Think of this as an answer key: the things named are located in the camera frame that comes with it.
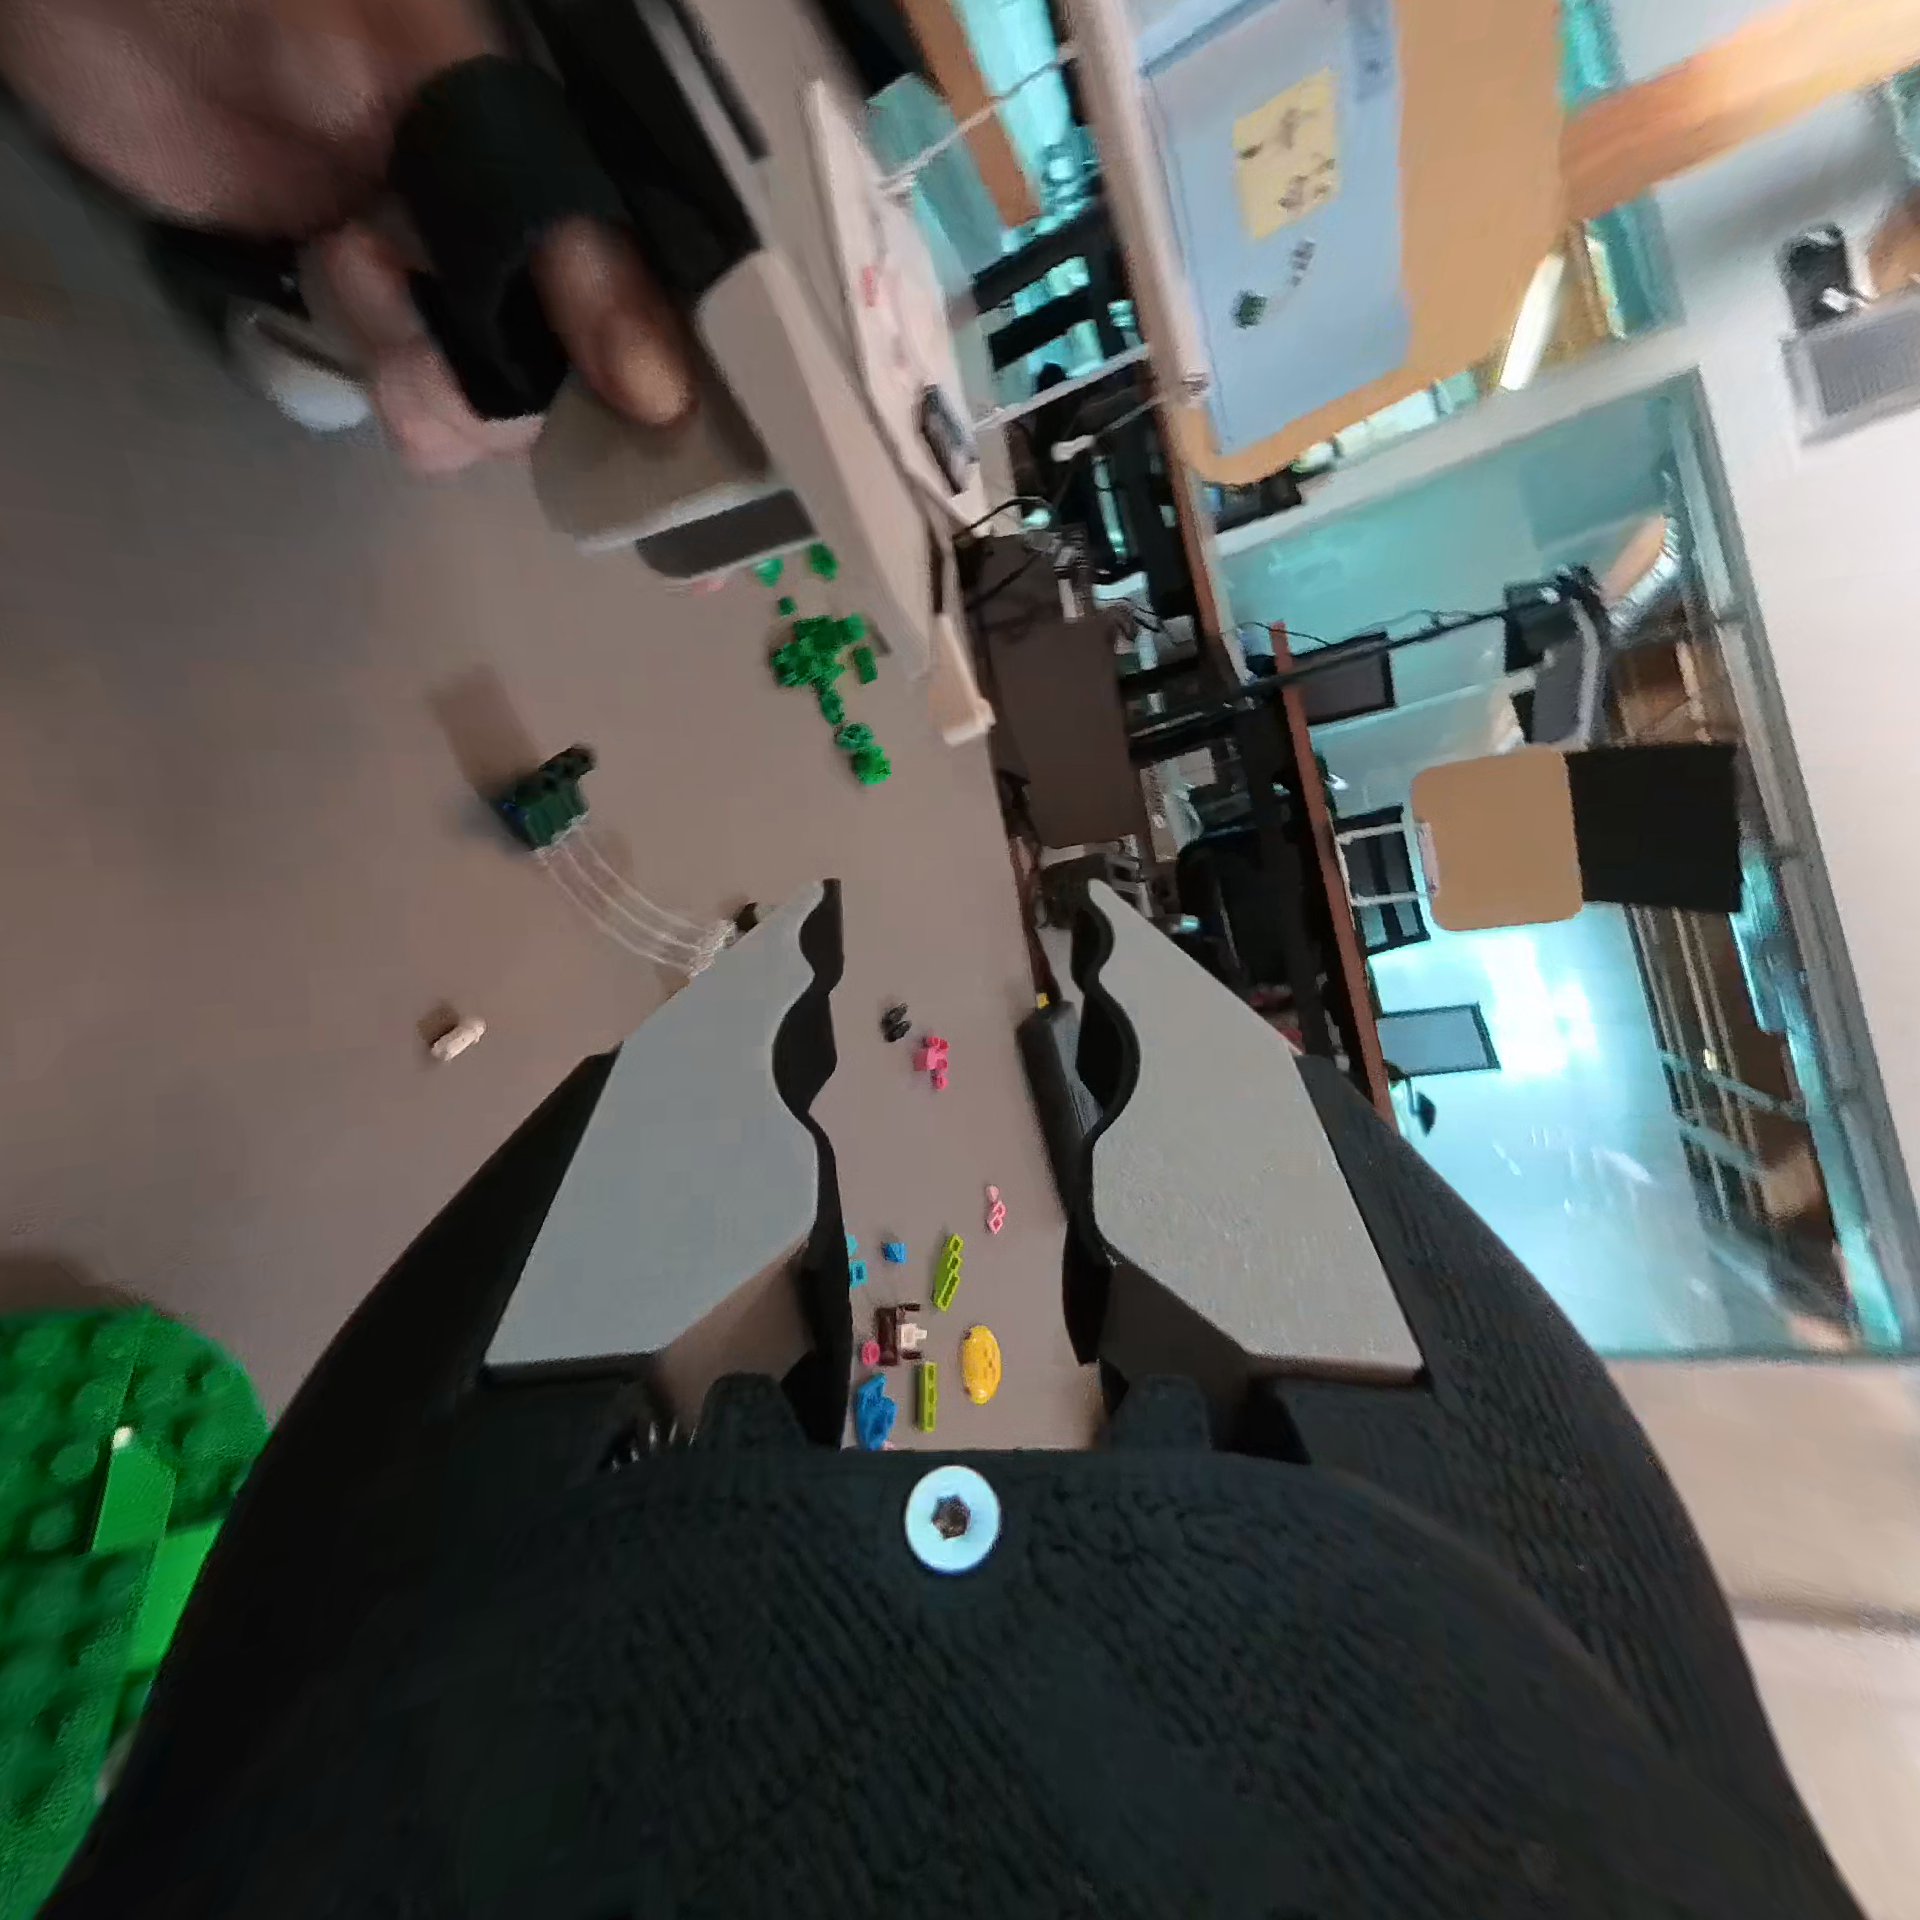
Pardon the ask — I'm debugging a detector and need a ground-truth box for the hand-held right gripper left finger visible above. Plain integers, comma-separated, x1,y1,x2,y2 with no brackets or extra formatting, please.
483,882,850,1450

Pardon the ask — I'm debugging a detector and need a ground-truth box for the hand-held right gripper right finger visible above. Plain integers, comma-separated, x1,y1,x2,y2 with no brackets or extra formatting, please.
1068,882,1424,1450

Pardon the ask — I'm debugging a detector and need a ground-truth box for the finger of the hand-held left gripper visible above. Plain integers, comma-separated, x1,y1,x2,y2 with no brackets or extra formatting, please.
697,246,992,746

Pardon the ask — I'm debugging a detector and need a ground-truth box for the brown wooden desk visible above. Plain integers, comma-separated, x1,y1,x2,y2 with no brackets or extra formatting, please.
1124,614,1400,1119

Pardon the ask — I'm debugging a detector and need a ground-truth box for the grey desk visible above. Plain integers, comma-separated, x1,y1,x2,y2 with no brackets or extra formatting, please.
0,0,1121,1458

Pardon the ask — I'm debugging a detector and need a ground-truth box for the person's left hand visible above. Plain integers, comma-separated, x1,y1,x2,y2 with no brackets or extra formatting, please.
0,0,696,475

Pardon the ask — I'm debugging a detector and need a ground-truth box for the cluster of small green bricks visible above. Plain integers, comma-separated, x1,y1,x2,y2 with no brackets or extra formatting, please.
748,547,896,791

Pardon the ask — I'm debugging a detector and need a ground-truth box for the black framed board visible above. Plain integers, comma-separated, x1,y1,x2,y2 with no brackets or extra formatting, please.
1378,999,1505,1076

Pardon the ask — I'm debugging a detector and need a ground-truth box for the dark brown panel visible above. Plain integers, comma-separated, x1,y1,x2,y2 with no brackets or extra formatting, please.
980,538,1166,850

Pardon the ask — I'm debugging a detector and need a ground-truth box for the dark green brick with clear stalks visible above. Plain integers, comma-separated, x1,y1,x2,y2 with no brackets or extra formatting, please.
494,742,738,978

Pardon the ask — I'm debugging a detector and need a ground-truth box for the instruction booklet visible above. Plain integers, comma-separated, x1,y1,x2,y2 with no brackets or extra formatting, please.
1132,0,1417,452

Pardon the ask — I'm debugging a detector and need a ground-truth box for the black rectangular panel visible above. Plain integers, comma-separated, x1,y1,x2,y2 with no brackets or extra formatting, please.
1566,741,1746,914

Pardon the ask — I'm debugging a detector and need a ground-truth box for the green toy brick plant model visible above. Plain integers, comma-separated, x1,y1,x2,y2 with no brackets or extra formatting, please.
0,1303,273,1920

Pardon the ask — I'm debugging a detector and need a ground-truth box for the black wall speaker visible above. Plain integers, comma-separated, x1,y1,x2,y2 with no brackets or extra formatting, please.
1777,223,1873,326

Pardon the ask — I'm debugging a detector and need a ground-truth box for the white wall vent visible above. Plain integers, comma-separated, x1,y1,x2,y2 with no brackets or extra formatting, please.
1782,307,1920,445

